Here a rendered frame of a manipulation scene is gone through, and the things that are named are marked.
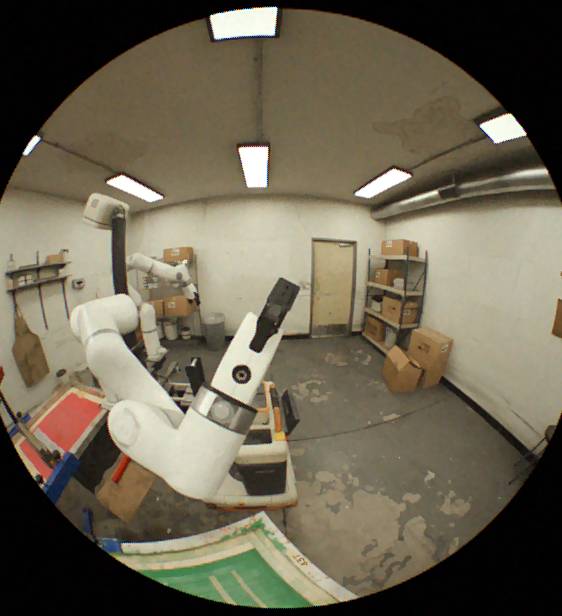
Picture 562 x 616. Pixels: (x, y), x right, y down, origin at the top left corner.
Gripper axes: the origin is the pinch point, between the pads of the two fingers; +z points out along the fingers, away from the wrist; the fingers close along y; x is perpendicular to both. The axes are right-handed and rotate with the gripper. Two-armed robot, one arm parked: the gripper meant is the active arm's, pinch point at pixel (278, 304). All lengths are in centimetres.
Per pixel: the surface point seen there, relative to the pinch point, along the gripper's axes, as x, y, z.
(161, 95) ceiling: -146, -32, 93
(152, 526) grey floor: -9, 111, -147
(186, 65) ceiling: -119, -53, 90
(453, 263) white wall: 194, 42, 230
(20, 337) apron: -262, 122, -132
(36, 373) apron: -240, 160, -159
